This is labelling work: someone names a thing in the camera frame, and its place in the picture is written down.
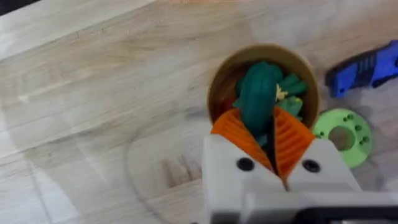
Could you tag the brown tub of toy vegetables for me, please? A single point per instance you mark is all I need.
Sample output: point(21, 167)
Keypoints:
point(264, 90)

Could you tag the left gripper white and orange right finger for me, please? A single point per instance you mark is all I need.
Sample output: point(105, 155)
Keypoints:
point(320, 168)

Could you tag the green disc with holes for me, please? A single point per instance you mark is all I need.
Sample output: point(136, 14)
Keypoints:
point(349, 137)

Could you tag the left gripper white and orange left finger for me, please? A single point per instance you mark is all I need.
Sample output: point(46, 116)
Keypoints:
point(230, 161)

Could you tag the blue electric screwdriver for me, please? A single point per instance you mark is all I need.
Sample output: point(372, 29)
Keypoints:
point(363, 70)

